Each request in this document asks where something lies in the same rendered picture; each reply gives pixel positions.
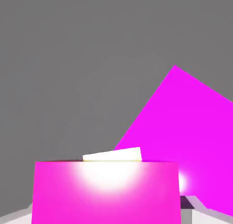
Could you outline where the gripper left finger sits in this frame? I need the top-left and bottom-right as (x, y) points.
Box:
(0, 202), (34, 224)

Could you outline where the small pink cube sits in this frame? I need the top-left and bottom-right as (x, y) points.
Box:
(31, 161), (182, 224)

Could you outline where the large magenta box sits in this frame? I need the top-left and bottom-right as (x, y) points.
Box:
(114, 64), (233, 219)

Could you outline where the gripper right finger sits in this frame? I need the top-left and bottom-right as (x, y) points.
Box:
(180, 195), (233, 224)

